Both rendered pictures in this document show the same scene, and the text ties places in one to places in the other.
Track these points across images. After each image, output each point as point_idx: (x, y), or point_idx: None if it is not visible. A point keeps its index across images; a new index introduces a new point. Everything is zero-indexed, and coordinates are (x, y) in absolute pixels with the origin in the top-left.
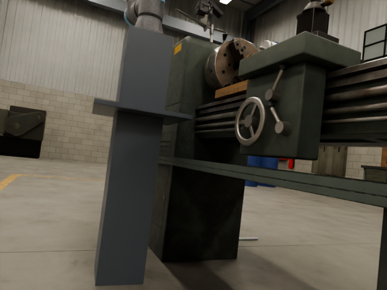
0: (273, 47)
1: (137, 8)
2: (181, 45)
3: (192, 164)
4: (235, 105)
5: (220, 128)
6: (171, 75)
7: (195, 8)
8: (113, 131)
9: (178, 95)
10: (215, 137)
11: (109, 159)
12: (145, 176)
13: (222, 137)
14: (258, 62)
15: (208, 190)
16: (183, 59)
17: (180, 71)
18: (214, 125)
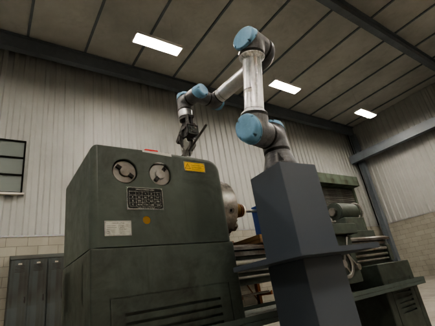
0: (344, 224)
1: (280, 137)
2: (204, 167)
3: None
4: None
5: (263, 272)
6: (186, 198)
7: (186, 126)
8: (333, 280)
9: (222, 231)
10: (257, 282)
11: (339, 320)
12: None
13: (268, 281)
14: (338, 229)
15: None
16: (219, 188)
17: (215, 200)
18: (261, 269)
